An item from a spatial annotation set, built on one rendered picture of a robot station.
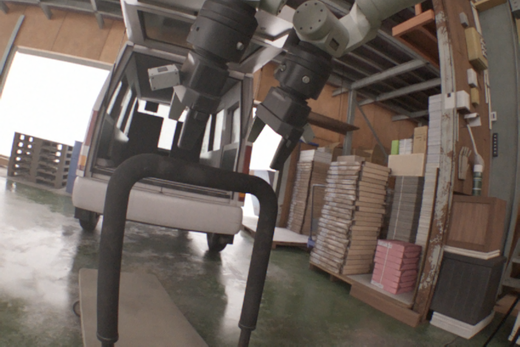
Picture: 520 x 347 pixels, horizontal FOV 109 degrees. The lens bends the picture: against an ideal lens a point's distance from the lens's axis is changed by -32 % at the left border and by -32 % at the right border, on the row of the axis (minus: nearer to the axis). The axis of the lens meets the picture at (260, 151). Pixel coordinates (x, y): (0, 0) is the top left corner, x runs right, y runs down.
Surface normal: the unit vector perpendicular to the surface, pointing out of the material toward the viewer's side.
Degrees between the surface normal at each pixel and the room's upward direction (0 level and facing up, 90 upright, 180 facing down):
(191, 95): 111
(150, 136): 93
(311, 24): 99
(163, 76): 120
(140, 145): 93
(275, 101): 90
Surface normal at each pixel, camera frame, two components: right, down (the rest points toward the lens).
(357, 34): -0.62, -0.05
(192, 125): 0.42, 0.49
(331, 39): 0.64, 0.53
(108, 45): 0.37, -0.05
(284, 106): -0.79, -0.21
